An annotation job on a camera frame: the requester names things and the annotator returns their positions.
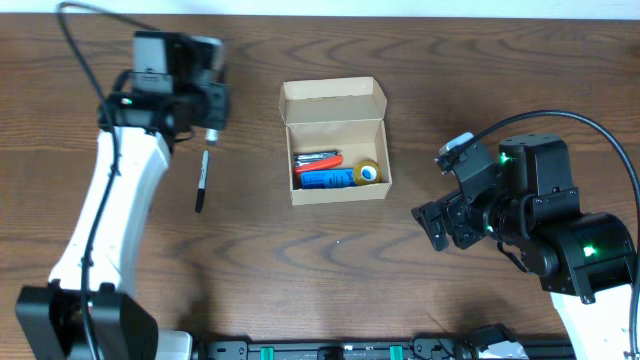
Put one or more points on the open cardboard box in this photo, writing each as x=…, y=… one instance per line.
x=345, y=115

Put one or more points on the black whiteboard marker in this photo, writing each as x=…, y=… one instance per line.
x=211, y=137

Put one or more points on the blue plastic rectangular block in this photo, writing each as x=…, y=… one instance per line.
x=327, y=179

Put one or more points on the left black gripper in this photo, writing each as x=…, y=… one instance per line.
x=217, y=106

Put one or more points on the yellow tape roll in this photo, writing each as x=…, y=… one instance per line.
x=366, y=173

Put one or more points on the thin black permanent marker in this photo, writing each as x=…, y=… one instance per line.
x=202, y=183

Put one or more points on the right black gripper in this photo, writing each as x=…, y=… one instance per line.
x=455, y=220

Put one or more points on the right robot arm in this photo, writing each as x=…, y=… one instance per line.
x=526, y=198

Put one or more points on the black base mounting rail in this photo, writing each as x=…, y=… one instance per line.
x=419, y=348

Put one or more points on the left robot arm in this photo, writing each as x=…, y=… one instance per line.
x=87, y=309

